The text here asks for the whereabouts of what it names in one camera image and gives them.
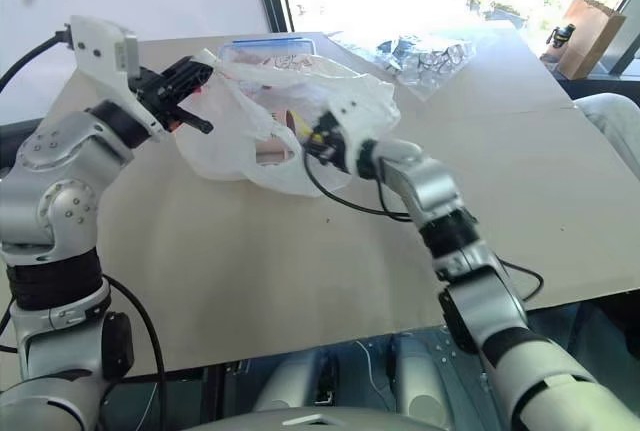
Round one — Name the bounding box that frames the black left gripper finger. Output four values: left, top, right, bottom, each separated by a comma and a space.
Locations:
160, 54, 216, 100
169, 105, 215, 134

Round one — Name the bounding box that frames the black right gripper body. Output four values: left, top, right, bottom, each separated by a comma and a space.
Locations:
304, 110, 351, 172

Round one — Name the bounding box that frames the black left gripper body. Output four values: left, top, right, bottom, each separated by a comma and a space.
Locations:
129, 65, 180, 131

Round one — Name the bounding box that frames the white plastic bag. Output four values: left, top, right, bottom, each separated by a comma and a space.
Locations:
173, 48, 402, 198

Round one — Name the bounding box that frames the pink item inside bag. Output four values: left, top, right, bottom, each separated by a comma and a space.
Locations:
253, 108, 314, 165

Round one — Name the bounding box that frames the clear crumpled plastic bag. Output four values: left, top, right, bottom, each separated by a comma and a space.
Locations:
329, 29, 477, 102

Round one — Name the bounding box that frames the brown paper bag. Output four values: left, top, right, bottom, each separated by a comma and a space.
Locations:
542, 0, 627, 81

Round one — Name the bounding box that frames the clear container with blue lid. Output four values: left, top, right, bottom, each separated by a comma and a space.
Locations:
219, 37, 317, 70

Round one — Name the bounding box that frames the brown cardboard sheet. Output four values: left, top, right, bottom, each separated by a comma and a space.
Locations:
37, 19, 640, 370

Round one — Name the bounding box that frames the silver robot lower body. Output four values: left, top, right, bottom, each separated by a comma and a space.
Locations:
184, 331, 484, 431

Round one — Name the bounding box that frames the black and yellow small object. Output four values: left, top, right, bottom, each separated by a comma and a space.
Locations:
548, 23, 577, 48

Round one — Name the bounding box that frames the grey fabric cushion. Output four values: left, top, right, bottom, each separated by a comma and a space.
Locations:
571, 92, 640, 180

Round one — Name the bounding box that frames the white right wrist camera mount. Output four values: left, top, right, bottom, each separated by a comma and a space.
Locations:
327, 95, 382, 176

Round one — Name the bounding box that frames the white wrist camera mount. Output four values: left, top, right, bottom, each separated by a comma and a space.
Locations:
327, 95, 382, 176
63, 14, 164, 143

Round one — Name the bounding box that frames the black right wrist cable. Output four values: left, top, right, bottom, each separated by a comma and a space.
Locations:
301, 148, 419, 223

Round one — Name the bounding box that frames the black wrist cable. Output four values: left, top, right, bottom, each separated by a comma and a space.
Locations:
0, 25, 76, 95
301, 148, 419, 223

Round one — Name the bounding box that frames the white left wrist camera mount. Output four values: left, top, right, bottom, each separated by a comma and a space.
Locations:
63, 14, 164, 143

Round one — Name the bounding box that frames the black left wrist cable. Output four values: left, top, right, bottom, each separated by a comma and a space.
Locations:
0, 25, 76, 95

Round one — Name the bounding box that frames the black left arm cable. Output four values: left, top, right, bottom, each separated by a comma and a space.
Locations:
99, 274, 167, 431

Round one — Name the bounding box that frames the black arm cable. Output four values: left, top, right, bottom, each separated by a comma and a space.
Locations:
498, 259, 545, 309
99, 274, 167, 431

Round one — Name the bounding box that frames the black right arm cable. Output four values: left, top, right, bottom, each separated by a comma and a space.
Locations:
498, 259, 545, 309

